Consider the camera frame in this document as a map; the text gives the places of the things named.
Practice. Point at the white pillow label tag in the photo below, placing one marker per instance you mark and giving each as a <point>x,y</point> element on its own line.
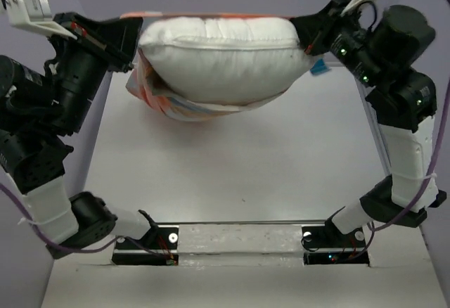
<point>320,67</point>

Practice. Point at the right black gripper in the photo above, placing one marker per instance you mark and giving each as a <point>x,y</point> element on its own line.
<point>318,31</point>

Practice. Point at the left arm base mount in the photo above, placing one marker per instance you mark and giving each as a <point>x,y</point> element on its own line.
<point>158,247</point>

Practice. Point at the orange blue checked pillowcase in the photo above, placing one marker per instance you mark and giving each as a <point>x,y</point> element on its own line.
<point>146,84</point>

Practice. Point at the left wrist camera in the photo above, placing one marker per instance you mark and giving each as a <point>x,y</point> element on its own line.
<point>35,16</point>

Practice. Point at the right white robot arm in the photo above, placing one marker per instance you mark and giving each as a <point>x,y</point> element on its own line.
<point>404,100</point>

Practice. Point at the white pillow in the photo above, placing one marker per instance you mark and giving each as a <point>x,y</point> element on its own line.
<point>225,61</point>

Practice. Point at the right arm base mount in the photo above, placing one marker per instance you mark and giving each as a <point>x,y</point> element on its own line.
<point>340,249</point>

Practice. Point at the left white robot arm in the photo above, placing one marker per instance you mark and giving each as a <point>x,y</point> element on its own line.
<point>39,109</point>

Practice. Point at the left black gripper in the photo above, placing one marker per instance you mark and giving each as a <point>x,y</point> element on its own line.
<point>110,43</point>

